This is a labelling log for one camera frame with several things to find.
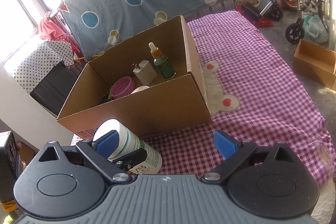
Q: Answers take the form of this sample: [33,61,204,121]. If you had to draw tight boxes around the white vitamin bottle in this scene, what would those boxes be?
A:
[93,119,162,174]

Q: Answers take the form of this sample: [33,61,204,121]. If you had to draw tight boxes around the polka dot white cloth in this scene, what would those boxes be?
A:
[5,41,74,94]

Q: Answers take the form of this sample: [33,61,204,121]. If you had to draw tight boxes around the pink hanging garment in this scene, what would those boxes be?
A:
[38,11,81,56]

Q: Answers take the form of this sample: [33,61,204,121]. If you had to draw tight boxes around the purple checkered tablecloth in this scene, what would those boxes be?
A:
[71,9,329,188]

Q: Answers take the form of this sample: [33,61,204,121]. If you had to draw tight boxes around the dark cabinet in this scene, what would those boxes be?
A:
[30,62,84,116]

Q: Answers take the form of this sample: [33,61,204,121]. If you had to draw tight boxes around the white charger plug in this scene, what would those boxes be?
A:
[133,60,157,86]

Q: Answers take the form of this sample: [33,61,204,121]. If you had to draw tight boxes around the green plastic bag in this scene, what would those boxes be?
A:
[303,15,329,43]

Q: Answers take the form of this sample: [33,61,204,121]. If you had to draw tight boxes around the brown cardboard box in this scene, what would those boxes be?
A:
[56,15,213,139]

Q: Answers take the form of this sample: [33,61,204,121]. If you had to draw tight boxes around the green dropper bottle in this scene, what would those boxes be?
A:
[149,42,175,79]

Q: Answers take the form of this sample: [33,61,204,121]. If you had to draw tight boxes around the pink plastic lid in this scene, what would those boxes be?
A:
[110,76,135,100]

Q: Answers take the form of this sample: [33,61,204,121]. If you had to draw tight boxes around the small cardboard box on floor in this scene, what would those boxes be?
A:
[293,39,335,90]

